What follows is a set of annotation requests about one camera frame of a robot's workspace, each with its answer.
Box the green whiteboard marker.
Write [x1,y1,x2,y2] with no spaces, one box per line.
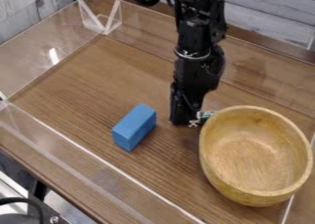
[196,111,215,124]

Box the clear acrylic corner bracket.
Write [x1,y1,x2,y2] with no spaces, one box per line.
[77,0,121,36]

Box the blue rectangular block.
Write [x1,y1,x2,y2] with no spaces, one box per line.
[112,104,156,151]

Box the black metal table frame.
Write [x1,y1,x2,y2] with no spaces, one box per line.
[0,152,70,224]

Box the black cable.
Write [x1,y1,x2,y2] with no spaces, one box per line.
[0,195,45,224]

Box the brown wooden bowl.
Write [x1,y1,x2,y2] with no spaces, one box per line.
[198,105,313,206]

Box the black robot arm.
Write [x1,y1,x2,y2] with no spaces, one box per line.
[134,0,228,125]

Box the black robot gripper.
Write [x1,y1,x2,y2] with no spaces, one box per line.
[169,47,225,127]

